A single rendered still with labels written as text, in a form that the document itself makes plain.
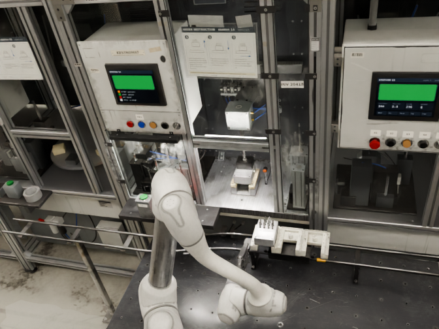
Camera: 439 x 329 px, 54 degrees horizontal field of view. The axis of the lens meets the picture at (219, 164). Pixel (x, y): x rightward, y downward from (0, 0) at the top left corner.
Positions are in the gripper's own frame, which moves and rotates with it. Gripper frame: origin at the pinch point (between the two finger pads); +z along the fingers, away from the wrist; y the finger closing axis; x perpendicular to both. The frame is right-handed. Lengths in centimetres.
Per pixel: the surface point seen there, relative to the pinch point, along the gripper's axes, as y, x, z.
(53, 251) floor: -88, 177, 43
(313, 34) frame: 96, -29, 21
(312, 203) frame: 11.4, -29.0, 20.4
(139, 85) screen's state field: 76, 45, 17
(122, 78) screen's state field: 79, 52, 18
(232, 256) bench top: -19.8, 11.3, 7.6
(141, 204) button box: 13, 56, 7
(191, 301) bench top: -19.8, 25.0, -22.9
